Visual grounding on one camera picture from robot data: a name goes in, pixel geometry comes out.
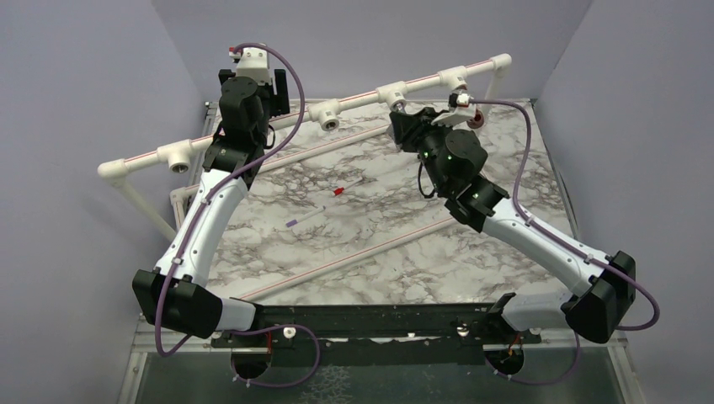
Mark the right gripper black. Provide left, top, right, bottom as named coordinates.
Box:
left=390, top=108, right=454, bottom=195

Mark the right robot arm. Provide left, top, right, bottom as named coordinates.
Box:
left=389, top=107, right=636, bottom=343

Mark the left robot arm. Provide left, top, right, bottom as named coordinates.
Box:
left=132, top=69, right=290, bottom=346

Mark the brown plastic faucet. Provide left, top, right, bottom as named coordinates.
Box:
left=466, top=109, right=486, bottom=130

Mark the white red marker pen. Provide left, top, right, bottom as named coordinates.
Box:
left=333, top=178, right=364, bottom=197

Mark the white purple marker pen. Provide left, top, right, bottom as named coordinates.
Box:
left=285, top=205, right=326, bottom=228

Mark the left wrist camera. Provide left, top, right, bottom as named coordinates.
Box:
left=229, top=46, right=273, bottom=86

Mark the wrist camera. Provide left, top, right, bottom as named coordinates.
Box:
left=431, top=90, right=477, bottom=127
left=229, top=46, right=273, bottom=86

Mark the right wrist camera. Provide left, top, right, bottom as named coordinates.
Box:
left=431, top=90, right=477, bottom=127

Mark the white PVC pipe frame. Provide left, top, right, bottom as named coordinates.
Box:
left=97, top=53, right=513, bottom=302

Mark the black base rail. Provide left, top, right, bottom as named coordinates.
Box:
left=211, top=303, right=540, bottom=375

